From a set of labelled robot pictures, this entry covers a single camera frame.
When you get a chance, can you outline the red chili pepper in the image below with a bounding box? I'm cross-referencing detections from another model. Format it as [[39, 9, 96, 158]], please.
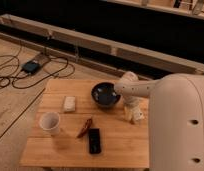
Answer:
[[77, 118, 93, 138]]

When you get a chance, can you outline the black remote control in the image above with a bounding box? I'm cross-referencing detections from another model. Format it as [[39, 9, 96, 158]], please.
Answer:
[[88, 128, 101, 154]]

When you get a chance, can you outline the dark ceramic bowl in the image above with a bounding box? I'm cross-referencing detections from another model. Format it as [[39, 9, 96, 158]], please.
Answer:
[[91, 82, 121, 108]]

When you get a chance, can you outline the white sponge block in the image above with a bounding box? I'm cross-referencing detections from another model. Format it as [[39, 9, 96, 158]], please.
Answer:
[[63, 96, 76, 112]]

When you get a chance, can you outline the wooden frame beam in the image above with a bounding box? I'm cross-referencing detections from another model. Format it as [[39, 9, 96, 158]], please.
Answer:
[[0, 14, 204, 78]]

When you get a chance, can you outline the white plastic bottle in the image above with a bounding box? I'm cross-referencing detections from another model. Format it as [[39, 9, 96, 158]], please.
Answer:
[[124, 106, 144, 124]]

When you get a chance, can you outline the white paper cup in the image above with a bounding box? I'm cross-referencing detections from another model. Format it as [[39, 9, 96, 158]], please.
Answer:
[[39, 112, 60, 136]]

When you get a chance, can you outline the wooden table board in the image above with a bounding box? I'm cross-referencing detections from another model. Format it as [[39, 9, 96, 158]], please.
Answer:
[[20, 79, 149, 168]]

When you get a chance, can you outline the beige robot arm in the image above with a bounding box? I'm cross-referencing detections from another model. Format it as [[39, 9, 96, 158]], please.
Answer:
[[114, 74, 204, 171]]

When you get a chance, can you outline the blue power adapter box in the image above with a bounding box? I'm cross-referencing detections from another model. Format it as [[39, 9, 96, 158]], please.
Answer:
[[22, 61, 40, 74]]

